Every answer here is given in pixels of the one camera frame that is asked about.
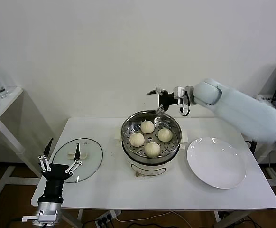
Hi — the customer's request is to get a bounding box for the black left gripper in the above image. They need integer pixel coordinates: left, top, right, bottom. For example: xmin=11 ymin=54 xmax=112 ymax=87
xmin=37 ymin=138 xmax=83 ymax=205

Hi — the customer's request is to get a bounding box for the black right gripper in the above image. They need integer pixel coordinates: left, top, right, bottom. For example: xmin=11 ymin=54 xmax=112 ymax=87
xmin=146 ymin=87 xmax=176 ymax=117

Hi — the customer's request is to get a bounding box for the white steamed baozi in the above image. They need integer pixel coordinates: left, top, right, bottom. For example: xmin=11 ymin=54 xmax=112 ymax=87
xmin=140 ymin=120 xmax=155 ymax=134
xmin=144 ymin=142 xmax=161 ymax=157
xmin=157 ymin=128 xmax=173 ymax=143
xmin=129 ymin=132 xmax=145 ymax=147

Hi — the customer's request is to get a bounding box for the glass pot lid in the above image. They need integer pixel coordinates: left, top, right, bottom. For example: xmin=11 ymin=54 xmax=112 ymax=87
xmin=51 ymin=138 xmax=104 ymax=183

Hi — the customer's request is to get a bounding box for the steel steamer basket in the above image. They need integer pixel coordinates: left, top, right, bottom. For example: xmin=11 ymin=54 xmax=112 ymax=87
xmin=114 ymin=111 xmax=189 ymax=159

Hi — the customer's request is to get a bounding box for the white electric cooker base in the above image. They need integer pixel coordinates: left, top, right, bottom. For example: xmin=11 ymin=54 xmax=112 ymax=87
xmin=115 ymin=137 xmax=187 ymax=178

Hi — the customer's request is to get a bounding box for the white power strip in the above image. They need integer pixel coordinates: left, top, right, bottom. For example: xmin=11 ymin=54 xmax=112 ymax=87
xmin=94 ymin=210 xmax=122 ymax=226

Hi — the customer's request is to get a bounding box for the white side table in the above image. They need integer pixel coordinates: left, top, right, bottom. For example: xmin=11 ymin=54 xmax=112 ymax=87
xmin=0 ymin=86 xmax=46 ymax=198

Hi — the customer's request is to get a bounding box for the white round plate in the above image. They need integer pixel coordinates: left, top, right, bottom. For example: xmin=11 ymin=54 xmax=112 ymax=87
xmin=186 ymin=137 xmax=247 ymax=190

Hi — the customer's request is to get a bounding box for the white laptop desk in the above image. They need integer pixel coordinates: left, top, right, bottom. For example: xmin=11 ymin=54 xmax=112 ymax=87
xmin=255 ymin=94 xmax=276 ymax=205

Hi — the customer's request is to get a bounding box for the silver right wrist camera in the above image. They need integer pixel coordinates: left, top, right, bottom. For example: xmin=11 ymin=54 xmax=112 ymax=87
xmin=173 ymin=86 xmax=186 ymax=99

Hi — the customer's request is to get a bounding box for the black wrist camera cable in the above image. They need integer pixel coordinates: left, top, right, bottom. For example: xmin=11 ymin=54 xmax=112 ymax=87
xmin=178 ymin=94 xmax=191 ymax=117

